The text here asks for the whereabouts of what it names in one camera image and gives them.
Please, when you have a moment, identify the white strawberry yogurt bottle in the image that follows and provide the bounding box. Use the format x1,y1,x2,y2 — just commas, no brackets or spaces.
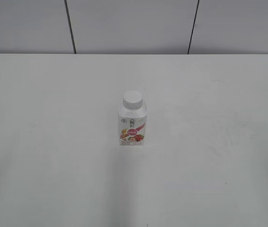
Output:
118,101,147,146

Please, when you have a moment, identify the white round bottle cap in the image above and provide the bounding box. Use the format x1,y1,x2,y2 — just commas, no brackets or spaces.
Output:
123,91,143,110

